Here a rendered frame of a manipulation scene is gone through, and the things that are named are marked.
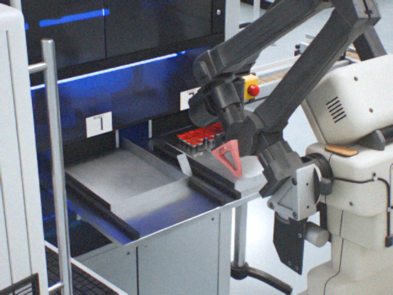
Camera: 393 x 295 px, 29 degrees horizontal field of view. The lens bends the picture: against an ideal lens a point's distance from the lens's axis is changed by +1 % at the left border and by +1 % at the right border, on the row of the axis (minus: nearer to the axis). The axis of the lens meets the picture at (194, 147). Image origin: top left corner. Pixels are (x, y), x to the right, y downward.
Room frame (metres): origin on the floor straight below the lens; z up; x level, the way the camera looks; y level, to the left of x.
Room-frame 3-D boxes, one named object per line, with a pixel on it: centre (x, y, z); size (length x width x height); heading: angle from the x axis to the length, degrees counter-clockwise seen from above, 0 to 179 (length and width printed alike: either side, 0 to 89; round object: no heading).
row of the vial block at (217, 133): (2.15, -0.04, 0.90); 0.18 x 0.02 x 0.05; 128
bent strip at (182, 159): (1.93, 0.00, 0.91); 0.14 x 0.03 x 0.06; 39
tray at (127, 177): (1.94, 0.22, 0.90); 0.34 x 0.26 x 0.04; 38
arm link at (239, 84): (2.14, -0.12, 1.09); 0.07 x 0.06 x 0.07; 40
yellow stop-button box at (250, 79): (2.40, -0.17, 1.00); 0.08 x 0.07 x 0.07; 38
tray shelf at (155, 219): (1.99, 0.05, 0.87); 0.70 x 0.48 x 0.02; 128
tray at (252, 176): (2.07, -0.11, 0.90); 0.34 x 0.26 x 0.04; 38
